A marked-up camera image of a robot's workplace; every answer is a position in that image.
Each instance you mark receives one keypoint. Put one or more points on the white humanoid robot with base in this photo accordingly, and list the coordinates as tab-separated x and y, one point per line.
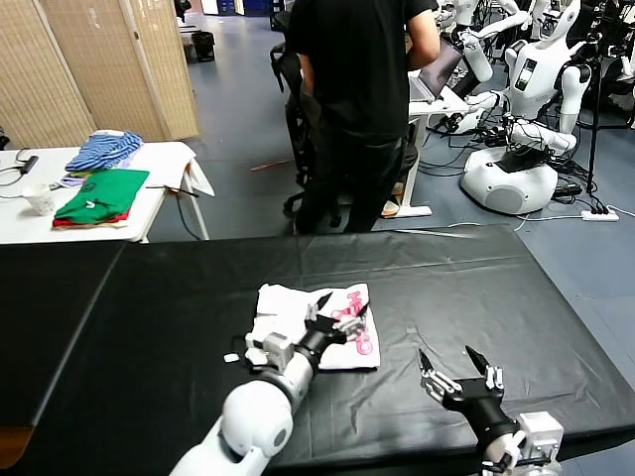
536	74

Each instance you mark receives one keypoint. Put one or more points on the white folding table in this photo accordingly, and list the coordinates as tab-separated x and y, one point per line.
20	223

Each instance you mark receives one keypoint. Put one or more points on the white t-shirt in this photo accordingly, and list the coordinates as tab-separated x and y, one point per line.
297	307

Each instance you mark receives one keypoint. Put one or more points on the black tripod stand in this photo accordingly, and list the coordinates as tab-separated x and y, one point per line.
594	124

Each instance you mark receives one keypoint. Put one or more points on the standing person in black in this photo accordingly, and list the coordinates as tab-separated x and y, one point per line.
357	99

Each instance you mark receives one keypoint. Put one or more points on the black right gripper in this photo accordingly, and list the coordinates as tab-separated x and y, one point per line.
478	401

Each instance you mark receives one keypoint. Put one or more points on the green t-shirt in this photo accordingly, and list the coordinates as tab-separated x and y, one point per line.
109	191

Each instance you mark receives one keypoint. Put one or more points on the purple garment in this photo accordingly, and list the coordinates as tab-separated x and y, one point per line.
72	181

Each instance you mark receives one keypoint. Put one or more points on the small white scrap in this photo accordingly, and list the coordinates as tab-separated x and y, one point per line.
230	357

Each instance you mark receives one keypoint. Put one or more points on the grey laptop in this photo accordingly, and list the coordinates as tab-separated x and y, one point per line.
436	69

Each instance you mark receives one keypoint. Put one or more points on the black power adapter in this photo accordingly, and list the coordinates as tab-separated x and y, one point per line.
30	163

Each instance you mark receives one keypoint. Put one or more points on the red garment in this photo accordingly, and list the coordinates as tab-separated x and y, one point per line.
84	224

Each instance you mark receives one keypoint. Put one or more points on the black trash bin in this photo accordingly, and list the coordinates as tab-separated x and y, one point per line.
203	47

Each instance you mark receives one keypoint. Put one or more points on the blue striped garment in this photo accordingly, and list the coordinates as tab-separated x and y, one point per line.
106	149

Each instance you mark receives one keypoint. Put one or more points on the small white desk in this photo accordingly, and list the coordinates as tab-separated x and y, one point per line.
421	149

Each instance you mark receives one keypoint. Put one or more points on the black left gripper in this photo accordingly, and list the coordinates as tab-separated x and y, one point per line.
320	334

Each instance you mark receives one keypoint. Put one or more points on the white draped cloth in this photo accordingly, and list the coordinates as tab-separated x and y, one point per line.
164	163

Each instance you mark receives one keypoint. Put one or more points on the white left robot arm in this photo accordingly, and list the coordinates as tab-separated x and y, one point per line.
258	421

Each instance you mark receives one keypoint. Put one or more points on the seated person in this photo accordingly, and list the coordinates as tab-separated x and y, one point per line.
402	168

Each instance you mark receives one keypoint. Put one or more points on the white power strip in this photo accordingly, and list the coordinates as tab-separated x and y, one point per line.
600	215

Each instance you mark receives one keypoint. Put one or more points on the bamboo folding screen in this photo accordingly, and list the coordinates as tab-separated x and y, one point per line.
99	64

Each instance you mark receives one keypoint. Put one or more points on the black table cover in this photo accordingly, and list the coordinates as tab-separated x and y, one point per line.
496	297

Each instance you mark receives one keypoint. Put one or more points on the white paper cup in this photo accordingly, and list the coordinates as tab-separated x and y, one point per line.
40	201

